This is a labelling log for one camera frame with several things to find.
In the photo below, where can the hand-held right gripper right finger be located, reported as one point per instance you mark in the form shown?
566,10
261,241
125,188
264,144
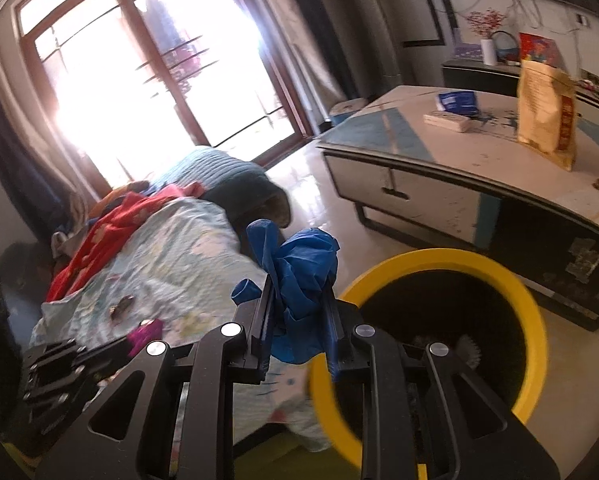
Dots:
332,340

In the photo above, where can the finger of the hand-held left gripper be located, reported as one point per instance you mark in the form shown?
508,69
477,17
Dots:
104,352

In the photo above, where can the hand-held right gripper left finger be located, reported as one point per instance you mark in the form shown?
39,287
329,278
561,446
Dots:
267,322

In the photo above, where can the blue rubber glove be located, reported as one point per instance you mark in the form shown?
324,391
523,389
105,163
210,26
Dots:
299,280

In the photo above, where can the yellow trash bin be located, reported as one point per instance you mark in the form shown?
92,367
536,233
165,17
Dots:
429,257

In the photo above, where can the brown candy wrapper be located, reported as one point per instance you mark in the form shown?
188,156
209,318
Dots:
121,308

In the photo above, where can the light blue printed blanket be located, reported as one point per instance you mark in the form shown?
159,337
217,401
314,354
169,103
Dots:
189,255

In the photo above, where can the red patterned cloth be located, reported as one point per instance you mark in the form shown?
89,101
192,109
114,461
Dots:
114,230

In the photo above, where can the white pleated paper cup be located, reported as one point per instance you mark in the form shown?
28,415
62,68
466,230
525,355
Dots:
469,351

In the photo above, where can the white and blue coffee table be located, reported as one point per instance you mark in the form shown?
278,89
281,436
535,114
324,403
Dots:
429,150

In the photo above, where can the dark curtain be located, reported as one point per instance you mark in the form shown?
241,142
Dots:
24,150

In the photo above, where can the white and blue bucket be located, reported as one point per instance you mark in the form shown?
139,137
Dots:
347,112

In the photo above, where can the small white box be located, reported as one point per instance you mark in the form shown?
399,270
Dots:
447,122

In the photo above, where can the blue tissue packet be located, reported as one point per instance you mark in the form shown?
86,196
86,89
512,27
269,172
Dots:
457,102

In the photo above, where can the grey curtain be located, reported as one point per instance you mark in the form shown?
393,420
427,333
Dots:
319,35

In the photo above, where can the brown framed window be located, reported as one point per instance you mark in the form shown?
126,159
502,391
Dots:
129,60

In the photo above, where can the black and white TV cabinet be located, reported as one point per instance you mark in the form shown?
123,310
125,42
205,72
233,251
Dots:
479,77

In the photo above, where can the tan paper pouch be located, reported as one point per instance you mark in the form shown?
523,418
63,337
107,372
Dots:
539,110

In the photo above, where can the purple box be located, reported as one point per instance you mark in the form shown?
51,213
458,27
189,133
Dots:
467,52

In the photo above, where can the white vase with red flowers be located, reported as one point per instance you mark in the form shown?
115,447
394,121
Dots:
488,52

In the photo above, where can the red gift box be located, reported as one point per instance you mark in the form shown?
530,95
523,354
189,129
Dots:
537,50

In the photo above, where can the black framed wall panel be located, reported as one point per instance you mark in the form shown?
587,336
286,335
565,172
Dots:
419,5

